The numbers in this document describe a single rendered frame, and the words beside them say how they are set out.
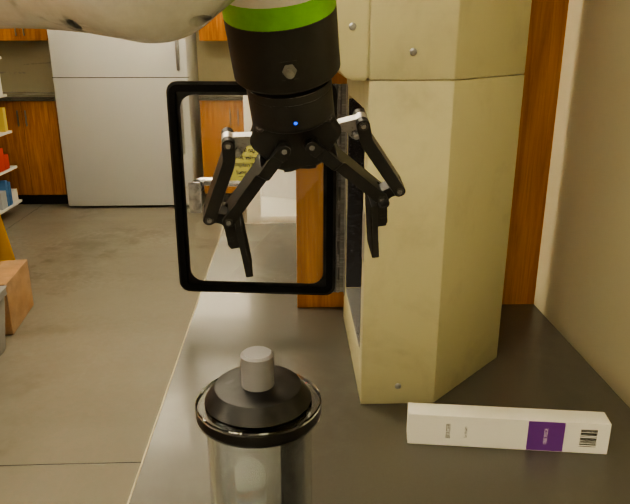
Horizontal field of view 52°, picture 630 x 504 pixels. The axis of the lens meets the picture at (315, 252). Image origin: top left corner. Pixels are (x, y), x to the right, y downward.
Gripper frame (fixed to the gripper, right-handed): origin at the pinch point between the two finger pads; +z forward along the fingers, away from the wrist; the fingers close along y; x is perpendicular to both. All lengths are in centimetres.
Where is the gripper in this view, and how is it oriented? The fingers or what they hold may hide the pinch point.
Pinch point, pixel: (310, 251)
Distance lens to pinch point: 69.1
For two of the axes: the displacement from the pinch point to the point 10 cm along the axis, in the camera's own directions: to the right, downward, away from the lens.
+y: -9.9, 1.5, -0.3
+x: 1.2, 6.5, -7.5
